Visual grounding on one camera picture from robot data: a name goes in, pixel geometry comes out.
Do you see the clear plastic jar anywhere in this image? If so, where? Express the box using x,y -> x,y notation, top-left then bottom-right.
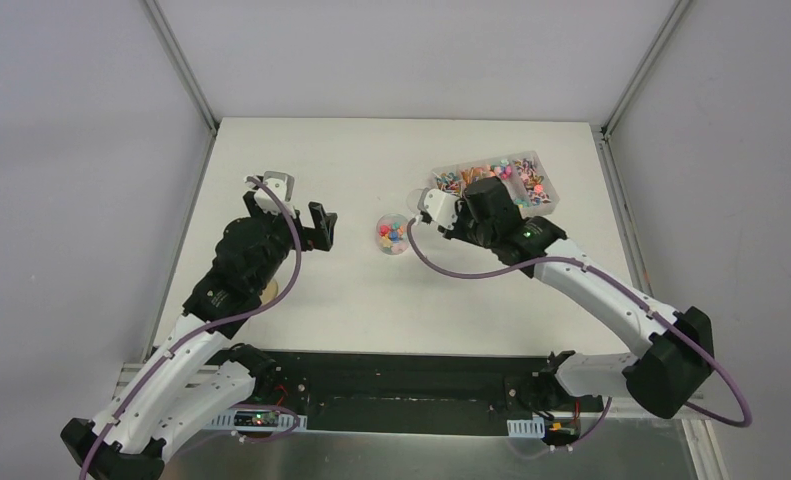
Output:
375,213 -> 410,255

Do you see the clear plastic scoop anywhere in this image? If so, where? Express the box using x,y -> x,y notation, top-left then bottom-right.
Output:
406,188 -> 435,215

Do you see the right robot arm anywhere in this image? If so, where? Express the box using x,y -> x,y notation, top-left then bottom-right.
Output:
418,177 -> 714,419

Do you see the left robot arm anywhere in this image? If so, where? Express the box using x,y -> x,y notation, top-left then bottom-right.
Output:
60,190 -> 338,479

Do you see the wooden jar lid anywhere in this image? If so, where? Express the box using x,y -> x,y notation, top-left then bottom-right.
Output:
260,279 -> 280,305

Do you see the compartmented candy tray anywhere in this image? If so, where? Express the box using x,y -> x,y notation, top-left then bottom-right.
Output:
430,150 -> 560,217

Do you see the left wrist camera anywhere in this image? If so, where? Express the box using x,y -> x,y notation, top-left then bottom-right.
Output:
245,171 -> 297,218

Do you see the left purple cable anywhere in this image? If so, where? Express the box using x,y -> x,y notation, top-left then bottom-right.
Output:
76,175 -> 304,480

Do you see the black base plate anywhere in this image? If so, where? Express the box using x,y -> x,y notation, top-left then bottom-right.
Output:
148,347 -> 628,437

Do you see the left slotted cable duct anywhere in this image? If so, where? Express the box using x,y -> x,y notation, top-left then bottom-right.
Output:
203,408 -> 307,433

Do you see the slotted cable duct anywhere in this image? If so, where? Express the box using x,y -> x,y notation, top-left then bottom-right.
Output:
203,408 -> 307,433
506,417 -> 546,439

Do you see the right slotted cable duct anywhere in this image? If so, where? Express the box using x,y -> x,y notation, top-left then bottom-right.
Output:
506,417 -> 546,439

